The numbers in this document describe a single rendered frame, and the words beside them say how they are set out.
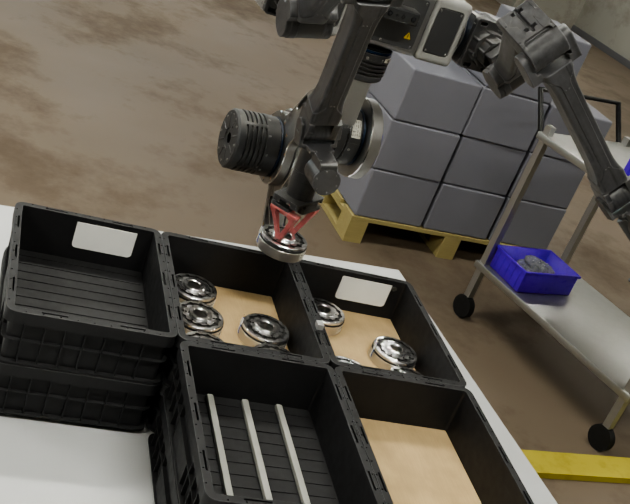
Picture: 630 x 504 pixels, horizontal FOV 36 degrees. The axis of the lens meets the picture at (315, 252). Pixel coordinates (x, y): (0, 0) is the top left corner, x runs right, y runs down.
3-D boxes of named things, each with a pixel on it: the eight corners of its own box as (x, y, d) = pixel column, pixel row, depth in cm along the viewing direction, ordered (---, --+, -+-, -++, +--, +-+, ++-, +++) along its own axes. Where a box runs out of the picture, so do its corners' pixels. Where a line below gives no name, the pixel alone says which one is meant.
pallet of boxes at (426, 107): (472, 202, 580) (557, 20, 532) (536, 275, 515) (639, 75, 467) (296, 165, 532) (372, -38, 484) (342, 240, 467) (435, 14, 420)
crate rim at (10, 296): (13, 210, 198) (15, 199, 197) (157, 239, 209) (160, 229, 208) (2, 321, 165) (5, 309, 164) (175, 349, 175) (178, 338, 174)
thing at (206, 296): (168, 271, 209) (168, 269, 208) (213, 280, 212) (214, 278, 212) (171, 297, 200) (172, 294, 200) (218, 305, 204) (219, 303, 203)
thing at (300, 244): (257, 222, 207) (258, 219, 207) (301, 232, 211) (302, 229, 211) (265, 246, 199) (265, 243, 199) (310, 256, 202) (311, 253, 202)
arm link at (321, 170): (338, 114, 195) (297, 114, 192) (357, 139, 186) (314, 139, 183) (329, 168, 201) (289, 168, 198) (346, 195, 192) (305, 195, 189)
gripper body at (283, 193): (322, 205, 204) (333, 174, 201) (295, 214, 196) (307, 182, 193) (297, 191, 207) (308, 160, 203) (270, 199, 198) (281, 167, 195)
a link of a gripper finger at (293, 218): (303, 241, 205) (317, 203, 201) (284, 249, 199) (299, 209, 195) (278, 226, 208) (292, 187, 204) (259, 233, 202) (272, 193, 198)
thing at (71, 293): (4, 250, 202) (15, 203, 197) (144, 277, 212) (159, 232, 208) (-8, 366, 169) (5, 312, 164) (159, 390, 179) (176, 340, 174)
